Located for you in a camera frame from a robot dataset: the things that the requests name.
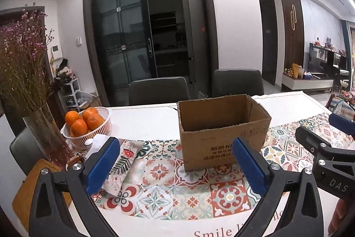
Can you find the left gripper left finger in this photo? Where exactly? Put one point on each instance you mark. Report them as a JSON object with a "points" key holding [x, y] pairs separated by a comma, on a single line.
{"points": [[49, 214]]}

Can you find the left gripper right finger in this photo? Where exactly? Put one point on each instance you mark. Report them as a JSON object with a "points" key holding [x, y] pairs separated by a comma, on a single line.
{"points": [[302, 214]]}

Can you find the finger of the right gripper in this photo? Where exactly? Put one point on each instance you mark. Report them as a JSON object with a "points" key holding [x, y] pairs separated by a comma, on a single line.
{"points": [[344, 125], [324, 153]]}

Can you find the person's right hand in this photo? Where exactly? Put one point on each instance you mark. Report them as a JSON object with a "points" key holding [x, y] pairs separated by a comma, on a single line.
{"points": [[341, 210]]}

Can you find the wooden coaster board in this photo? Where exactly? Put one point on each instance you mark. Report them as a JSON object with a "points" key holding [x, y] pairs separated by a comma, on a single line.
{"points": [[23, 199]]}

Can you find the grey chair at left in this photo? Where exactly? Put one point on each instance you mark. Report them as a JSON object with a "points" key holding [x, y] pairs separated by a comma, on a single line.
{"points": [[26, 151]]}

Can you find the television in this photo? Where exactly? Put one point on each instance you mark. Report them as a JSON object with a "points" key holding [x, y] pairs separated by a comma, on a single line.
{"points": [[326, 64]]}

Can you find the glass vase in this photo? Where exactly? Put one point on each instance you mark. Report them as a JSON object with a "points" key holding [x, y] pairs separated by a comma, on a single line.
{"points": [[48, 137]]}

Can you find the orange fruit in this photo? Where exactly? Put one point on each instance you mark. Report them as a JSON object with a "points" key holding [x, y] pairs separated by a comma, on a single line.
{"points": [[78, 128], [95, 121], [71, 117]]}

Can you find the white fruit basket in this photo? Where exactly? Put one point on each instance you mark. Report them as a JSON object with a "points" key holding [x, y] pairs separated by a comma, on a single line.
{"points": [[105, 129]]}

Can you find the floral fabric tissue pouch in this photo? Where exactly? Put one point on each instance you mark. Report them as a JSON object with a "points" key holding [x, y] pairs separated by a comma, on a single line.
{"points": [[112, 181]]}

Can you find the brown cardboard box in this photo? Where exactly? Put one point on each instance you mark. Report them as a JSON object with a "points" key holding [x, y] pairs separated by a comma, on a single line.
{"points": [[209, 126]]}

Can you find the patterned table runner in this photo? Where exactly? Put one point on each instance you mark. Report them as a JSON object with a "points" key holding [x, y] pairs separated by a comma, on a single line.
{"points": [[157, 185]]}

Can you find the right dark dining chair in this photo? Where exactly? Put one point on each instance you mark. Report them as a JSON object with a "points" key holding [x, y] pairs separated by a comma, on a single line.
{"points": [[227, 82]]}

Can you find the dark dining chair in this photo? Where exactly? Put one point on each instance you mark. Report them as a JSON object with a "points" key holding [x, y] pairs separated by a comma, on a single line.
{"points": [[227, 82], [158, 91]]}

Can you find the white shoe rack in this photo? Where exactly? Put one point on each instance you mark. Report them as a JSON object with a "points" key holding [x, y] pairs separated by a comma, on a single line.
{"points": [[74, 98]]}

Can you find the dark wooden panel door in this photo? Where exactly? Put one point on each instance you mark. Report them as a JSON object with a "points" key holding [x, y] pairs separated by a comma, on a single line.
{"points": [[294, 32]]}

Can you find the dried purple flowers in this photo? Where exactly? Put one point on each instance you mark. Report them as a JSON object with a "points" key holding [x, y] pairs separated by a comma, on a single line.
{"points": [[25, 82]]}

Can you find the brown entrance door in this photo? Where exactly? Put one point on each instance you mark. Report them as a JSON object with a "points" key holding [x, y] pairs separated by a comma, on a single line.
{"points": [[14, 118]]}

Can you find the left dark dining chair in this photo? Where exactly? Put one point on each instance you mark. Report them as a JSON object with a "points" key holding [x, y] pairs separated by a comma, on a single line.
{"points": [[158, 91]]}

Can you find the grey refrigerator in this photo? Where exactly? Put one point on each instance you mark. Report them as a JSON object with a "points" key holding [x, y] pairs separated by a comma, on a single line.
{"points": [[196, 46]]}

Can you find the black glass sliding door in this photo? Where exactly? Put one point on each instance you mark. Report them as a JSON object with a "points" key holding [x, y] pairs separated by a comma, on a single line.
{"points": [[124, 45]]}

